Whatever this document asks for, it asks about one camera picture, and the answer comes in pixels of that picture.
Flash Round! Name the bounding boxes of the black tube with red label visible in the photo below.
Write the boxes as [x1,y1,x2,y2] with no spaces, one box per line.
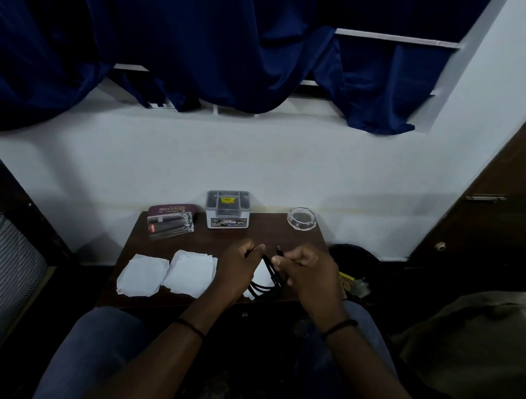
[150,218,188,235]

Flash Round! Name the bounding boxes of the grey striped fabric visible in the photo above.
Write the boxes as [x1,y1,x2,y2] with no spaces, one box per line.
[0,213,48,343]

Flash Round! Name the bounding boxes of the blue jeans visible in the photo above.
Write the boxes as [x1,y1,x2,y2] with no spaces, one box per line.
[32,299,400,399]

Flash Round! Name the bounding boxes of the person's right forearm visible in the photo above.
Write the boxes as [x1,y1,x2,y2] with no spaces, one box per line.
[313,314,412,399]

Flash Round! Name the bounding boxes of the dark blue curtain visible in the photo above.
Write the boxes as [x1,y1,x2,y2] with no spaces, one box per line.
[0,0,491,136]

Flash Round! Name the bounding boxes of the person's right hand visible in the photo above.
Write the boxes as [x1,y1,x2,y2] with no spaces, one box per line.
[271,244,348,326]

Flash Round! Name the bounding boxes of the maroon eyeglass case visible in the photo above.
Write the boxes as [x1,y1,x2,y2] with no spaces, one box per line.
[147,203,197,219]

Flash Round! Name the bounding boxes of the black eyeglasses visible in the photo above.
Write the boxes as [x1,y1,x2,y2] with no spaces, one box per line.
[244,245,288,301]

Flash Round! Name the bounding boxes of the person's left forearm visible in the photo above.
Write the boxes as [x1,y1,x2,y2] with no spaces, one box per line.
[94,290,231,399]

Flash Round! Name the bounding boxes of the clear plastic case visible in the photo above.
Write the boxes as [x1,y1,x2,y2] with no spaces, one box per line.
[147,212,195,241]

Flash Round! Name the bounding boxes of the beige fabric cushion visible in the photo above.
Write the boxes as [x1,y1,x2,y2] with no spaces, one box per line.
[390,290,526,399]

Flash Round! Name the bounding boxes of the brown wooden door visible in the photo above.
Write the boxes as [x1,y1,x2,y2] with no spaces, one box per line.
[405,122,526,268]

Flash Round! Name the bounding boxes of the person's left hand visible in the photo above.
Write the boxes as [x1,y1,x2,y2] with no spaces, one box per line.
[213,239,267,303]

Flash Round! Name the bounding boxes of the clear lidded plastic container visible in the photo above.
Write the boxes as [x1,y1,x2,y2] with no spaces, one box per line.
[205,189,252,230]

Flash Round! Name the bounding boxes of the crumpled grey trash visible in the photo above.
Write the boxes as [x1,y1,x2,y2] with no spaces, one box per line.
[349,279,371,299]

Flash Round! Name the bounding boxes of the black wrist band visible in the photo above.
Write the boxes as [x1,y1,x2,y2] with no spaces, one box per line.
[174,317,206,340]
[320,318,359,341]

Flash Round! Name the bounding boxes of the round clear glass dish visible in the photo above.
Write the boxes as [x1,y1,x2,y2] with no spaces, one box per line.
[286,207,317,231]

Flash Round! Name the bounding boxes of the black waste bin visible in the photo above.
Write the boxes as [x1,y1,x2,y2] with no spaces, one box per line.
[328,243,388,306]

